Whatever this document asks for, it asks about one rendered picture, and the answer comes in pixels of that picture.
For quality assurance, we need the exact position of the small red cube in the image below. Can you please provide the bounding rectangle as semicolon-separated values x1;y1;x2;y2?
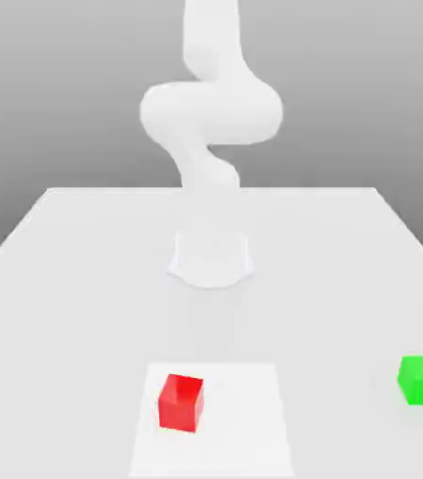
157;372;205;434

